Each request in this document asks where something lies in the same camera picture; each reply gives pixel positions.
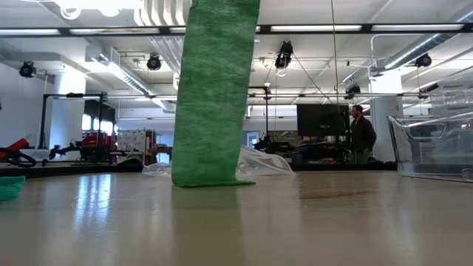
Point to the person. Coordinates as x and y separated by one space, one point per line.
362 136

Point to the green flat elastic band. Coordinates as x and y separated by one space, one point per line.
11 188

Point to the white patterned box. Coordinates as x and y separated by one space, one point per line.
131 140

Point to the green woven bandage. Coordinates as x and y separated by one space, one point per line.
214 111

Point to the red tool cart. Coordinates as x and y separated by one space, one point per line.
96 142

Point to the black monitor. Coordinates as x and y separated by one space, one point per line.
321 120

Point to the clear plastic bin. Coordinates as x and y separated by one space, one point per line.
432 155

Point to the black background rig frame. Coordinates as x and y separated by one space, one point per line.
44 125

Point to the red machine part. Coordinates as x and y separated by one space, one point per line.
15 146

